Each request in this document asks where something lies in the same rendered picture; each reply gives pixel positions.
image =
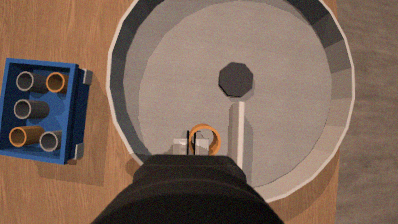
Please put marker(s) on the blue crate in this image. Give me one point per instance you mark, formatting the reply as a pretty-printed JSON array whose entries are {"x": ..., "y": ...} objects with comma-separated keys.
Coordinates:
[{"x": 70, "y": 116}]

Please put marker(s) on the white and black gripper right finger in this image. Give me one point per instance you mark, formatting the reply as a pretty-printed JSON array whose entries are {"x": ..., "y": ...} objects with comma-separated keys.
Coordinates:
[{"x": 201, "y": 146}]

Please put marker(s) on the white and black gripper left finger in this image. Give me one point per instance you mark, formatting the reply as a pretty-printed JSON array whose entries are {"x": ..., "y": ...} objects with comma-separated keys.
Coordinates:
[{"x": 181, "y": 144}]

